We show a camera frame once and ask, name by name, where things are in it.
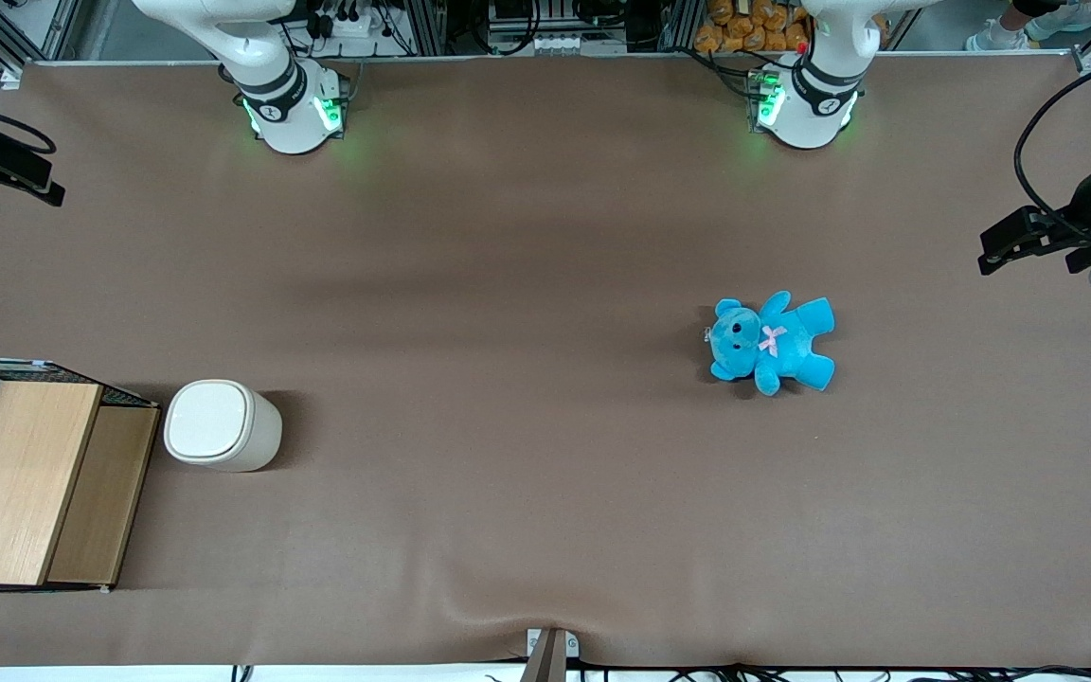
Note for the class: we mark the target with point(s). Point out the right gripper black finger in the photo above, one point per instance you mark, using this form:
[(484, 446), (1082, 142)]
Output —
[(20, 166)]

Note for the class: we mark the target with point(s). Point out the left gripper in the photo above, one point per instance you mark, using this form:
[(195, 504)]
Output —
[(1077, 214)]

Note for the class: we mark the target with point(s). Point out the white round trash can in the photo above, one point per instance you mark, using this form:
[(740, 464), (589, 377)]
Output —
[(219, 426)]

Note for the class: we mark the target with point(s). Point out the white sneaker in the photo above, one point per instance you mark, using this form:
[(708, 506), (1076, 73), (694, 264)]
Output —
[(995, 38), (1066, 17)]

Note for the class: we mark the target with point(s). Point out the blue teddy bear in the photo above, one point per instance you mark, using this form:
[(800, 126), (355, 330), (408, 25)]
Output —
[(787, 346)]

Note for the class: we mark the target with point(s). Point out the light wooden board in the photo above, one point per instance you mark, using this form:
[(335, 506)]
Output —
[(15, 483)]

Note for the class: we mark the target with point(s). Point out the dark wooden board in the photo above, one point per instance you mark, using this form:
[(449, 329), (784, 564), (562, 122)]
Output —
[(100, 502)]

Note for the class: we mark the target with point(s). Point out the white power strip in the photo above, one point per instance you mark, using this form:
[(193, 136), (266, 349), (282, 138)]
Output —
[(356, 24)]

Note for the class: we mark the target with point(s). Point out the orange plush toy pile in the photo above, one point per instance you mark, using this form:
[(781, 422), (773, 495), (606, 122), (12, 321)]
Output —
[(744, 28)]

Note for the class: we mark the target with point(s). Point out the brown table cloth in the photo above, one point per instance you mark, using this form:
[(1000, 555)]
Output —
[(508, 379)]

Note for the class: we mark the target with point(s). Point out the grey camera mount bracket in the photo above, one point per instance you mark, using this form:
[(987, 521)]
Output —
[(550, 654)]

